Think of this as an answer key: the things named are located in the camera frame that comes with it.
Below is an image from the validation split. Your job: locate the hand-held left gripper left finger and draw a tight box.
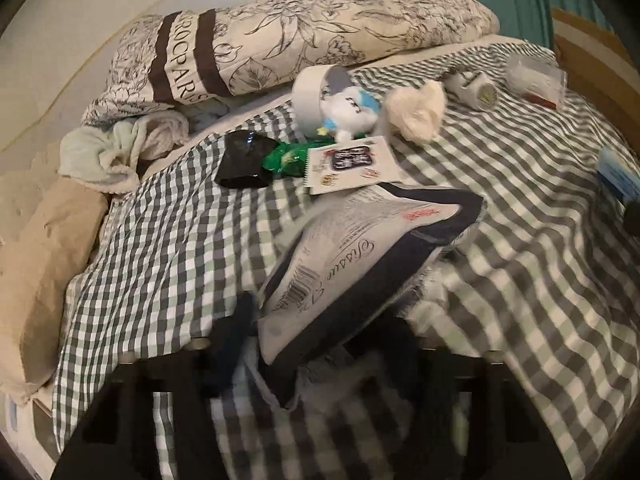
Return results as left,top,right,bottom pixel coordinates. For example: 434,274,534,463
50,292,258,480

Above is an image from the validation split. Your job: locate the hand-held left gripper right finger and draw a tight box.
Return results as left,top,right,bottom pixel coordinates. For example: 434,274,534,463
345,317,573,480

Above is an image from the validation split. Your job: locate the white tissue packet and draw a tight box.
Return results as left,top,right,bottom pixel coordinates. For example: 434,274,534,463
255,185,486,408

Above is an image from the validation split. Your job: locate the white blue plush toy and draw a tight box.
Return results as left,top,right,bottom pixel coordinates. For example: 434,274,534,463
317,85,383,142

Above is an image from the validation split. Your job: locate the black glossy pouch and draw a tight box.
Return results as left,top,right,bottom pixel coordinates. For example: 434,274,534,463
215,130,276,189

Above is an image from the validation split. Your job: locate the grey checked blanket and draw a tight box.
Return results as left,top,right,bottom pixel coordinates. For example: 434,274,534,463
52,42,640,480

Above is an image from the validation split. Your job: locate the green snack packet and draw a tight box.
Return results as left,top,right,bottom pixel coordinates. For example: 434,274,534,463
263,141,313,177

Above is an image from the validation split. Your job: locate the spiral notebook with stickers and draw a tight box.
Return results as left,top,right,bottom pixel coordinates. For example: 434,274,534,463
305,135,403,196

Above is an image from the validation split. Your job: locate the beige cushion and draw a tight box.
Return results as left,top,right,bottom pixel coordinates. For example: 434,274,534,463
0,142,111,406

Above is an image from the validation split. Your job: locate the pale green fleece towel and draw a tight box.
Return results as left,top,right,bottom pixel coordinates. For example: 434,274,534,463
59,110,191,196

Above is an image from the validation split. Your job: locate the cream fluffy ball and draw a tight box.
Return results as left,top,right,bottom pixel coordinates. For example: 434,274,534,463
385,81,447,143

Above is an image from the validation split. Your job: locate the white tape roll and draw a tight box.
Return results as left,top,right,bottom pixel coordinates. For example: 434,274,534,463
291,64,353,133

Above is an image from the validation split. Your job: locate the small white labelled cup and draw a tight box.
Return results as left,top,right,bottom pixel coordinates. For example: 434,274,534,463
445,67,497,111

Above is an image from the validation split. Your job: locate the blue white packet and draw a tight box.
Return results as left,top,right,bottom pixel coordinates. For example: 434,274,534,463
596,147,640,201

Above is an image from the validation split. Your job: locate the clear plastic bag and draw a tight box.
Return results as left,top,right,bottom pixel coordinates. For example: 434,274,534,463
506,52,568,109

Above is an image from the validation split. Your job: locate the floral black-white pillow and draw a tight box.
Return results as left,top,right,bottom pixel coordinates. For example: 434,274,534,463
82,0,501,128

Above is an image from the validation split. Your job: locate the cardboard box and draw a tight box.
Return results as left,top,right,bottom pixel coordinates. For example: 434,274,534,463
551,7,640,136

